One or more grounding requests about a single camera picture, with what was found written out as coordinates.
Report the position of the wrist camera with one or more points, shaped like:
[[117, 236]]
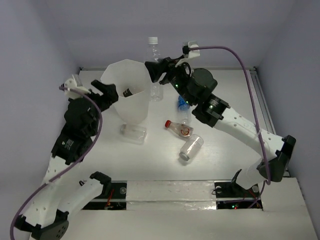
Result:
[[72, 86], [188, 53]]

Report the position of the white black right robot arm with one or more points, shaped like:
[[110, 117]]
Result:
[[275, 151]]

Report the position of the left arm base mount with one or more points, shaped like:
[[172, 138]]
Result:
[[115, 199]]

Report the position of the small black cap bottle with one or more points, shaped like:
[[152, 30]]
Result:
[[127, 93]]

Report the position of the silver taped front rail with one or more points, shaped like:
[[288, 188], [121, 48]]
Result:
[[174, 195]]

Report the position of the red cap clear bottle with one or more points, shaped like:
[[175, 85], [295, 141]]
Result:
[[180, 129]]

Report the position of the white translucent plastic bin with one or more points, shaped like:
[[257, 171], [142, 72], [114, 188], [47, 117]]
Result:
[[132, 81]]

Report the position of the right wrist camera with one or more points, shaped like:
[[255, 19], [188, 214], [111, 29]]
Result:
[[188, 53]]

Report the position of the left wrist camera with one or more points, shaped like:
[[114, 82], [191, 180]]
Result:
[[72, 86]]

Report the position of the blue label water bottle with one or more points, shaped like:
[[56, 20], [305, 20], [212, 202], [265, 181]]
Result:
[[183, 111]]

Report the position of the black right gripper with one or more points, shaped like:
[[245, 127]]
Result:
[[156, 68]]

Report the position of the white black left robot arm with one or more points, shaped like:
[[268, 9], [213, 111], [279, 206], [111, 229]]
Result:
[[46, 213]]

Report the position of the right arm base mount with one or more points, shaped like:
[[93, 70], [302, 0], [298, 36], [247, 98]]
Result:
[[231, 196]]

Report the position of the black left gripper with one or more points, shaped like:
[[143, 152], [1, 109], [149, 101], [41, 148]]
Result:
[[104, 94]]

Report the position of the large ribbed clear bottle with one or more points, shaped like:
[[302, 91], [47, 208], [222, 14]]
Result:
[[153, 55]]

